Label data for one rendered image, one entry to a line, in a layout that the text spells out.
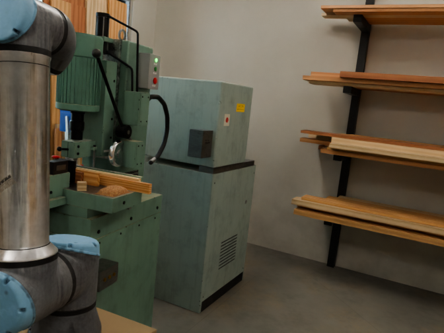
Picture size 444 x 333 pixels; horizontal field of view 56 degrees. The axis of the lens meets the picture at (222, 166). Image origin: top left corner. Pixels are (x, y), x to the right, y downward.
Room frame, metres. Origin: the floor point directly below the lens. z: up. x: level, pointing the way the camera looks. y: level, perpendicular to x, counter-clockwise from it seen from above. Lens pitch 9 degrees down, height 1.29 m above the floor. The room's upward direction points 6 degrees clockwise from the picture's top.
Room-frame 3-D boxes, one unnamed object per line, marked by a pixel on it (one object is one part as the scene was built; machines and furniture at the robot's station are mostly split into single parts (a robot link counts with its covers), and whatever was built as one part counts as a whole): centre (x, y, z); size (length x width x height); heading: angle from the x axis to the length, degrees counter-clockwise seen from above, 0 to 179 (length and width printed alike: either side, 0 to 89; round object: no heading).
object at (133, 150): (1.90, 0.42, 1.02); 0.09 x 0.07 x 0.12; 71
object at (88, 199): (1.67, 0.65, 0.87); 0.61 x 0.30 x 0.06; 71
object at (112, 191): (1.61, 0.41, 0.91); 0.12 x 0.09 x 0.03; 161
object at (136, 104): (1.93, 0.41, 1.22); 0.09 x 0.08 x 0.15; 161
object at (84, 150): (1.79, 0.62, 1.03); 0.14 x 0.07 x 0.09; 161
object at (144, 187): (1.75, 0.57, 0.92); 0.62 x 0.02 x 0.04; 71
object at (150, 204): (1.89, 0.59, 0.76); 0.57 x 0.45 x 0.09; 161
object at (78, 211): (1.72, 0.65, 0.82); 0.40 x 0.21 x 0.04; 71
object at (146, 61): (2.03, 0.39, 1.40); 0.10 x 0.06 x 0.16; 161
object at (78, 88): (1.77, 0.63, 1.35); 0.18 x 0.18 x 0.31
